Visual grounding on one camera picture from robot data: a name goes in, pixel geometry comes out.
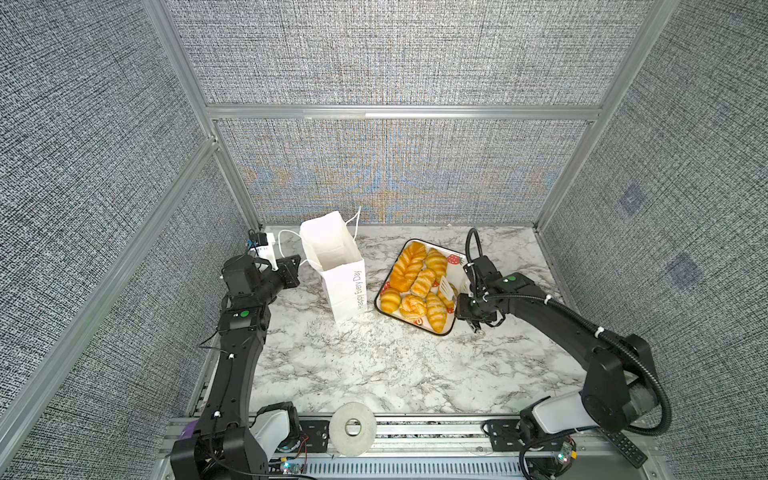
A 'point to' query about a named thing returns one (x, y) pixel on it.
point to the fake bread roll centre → (423, 283)
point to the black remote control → (625, 447)
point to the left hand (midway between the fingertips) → (299, 256)
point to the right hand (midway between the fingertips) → (461, 311)
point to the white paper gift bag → (330, 247)
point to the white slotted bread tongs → (448, 289)
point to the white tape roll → (343, 441)
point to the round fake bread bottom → (412, 306)
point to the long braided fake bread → (407, 267)
